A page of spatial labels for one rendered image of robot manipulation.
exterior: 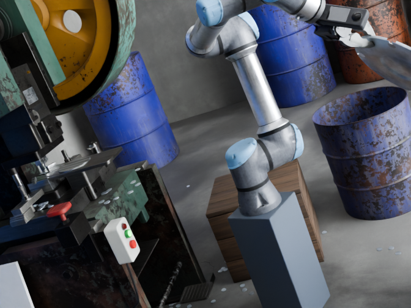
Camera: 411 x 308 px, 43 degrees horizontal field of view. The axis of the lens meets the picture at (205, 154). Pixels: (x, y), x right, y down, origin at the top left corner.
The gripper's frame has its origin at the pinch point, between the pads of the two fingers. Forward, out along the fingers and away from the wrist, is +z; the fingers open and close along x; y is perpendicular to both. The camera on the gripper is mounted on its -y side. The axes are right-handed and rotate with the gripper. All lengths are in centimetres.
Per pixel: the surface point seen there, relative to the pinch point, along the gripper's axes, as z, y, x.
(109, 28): -46, 94, 11
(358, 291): 59, 32, 71
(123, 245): -28, 44, 79
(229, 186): 28, 94, 53
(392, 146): 71, 54, 13
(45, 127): -58, 77, 54
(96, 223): -37, 52, 76
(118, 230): -32, 44, 75
